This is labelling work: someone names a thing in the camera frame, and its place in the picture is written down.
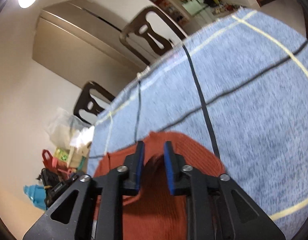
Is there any green printed package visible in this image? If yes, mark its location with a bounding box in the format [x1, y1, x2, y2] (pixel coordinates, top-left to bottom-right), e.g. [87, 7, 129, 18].
[53, 147, 69, 164]

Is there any rust red knit sweater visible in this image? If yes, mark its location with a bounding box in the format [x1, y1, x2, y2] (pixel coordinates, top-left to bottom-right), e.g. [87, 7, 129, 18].
[93, 130, 227, 240]

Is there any dark wooden chair right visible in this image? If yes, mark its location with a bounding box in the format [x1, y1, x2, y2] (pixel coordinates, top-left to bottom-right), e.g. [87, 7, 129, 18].
[119, 6, 186, 66]

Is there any dark wooden chair left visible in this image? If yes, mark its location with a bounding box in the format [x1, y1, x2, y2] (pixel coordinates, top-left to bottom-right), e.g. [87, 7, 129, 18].
[73, 81, 115, 125]

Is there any red bag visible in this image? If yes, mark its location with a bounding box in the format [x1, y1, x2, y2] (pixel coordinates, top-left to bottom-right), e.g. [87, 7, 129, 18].
[42, 149, 68, 179]

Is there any white tissue box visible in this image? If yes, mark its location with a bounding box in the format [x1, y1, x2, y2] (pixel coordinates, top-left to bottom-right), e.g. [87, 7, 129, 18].
[67, 126, 95, 168]

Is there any white plastic bag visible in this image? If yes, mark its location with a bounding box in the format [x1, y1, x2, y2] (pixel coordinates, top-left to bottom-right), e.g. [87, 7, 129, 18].
[45, 107, 90, 149]

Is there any blue plastic item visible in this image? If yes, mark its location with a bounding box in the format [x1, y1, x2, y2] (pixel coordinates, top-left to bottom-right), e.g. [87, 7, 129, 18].
[23, 185, 46, 211]

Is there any dark wooden chair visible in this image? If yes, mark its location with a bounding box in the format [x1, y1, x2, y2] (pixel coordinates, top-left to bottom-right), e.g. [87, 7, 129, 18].
[73, 81, 115, 125]
[119, 6, 186, 66]

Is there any blue checked table blanket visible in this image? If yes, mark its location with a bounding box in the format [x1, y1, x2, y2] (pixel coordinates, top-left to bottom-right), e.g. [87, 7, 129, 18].
[87, 9, 308, 239]

